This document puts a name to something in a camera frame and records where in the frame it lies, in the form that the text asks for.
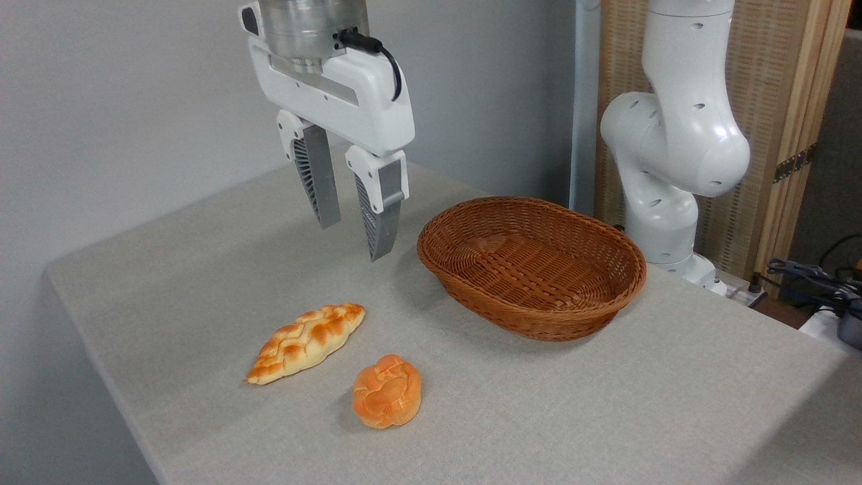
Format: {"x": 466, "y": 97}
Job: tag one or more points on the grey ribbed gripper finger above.
{"x": 320, "y": 172}
{"x": 387, "y": 199}

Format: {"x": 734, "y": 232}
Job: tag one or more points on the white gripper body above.
{"x": 357, "y": 94}

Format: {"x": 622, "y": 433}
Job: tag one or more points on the round orange bread roll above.
{"x": 387, "y": 392}

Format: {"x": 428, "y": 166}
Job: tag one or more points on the long braided bread loaf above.
{"x": 306, "y": 342}

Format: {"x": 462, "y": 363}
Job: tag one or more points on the brown wicker basket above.
{"x": 532, "y": 269}

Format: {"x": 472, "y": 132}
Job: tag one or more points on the pale grey vertical pole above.
{"x": 584, "y": 101}

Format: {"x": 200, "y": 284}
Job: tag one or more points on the white power strip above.
{"x": 741, "y": 295}

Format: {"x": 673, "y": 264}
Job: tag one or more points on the woven wooden folding screen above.
{"x": 774, "y": 81}

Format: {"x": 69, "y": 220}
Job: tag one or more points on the metal screen hinge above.
{"x": 794, "y": 163}

